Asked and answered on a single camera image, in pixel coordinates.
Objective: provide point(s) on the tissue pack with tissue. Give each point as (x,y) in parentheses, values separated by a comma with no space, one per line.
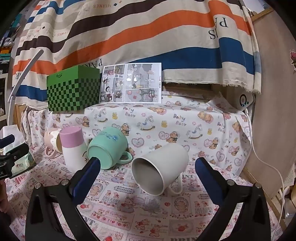
(11,137)

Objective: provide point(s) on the wooden board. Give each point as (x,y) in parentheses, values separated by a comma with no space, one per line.
(274,114)

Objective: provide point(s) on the striped fabric backdrop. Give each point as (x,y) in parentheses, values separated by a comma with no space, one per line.
(196,42)

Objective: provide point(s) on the green checkered box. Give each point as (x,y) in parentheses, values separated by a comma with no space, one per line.
(74,88)

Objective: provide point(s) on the cartoon print tablecloth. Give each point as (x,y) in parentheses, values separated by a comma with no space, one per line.
(115,207)

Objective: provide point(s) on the white round speaker device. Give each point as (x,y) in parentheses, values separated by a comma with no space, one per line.
(245,100)

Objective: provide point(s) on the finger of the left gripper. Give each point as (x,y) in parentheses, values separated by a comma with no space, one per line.
(8,160)

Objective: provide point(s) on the cartoon picture card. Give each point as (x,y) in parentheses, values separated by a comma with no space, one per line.
(131,83)

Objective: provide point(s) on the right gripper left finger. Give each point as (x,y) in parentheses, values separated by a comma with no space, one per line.
(42,222)

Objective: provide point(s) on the mint green mug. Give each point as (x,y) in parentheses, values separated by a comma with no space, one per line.
(110,148)

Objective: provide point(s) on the pink drip-pattern mug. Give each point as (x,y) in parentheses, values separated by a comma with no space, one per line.
(52,142)

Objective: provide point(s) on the pink and white tall mug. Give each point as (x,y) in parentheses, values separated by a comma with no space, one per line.
(74,148)

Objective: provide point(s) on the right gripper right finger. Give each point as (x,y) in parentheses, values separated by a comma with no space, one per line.
(253,222)

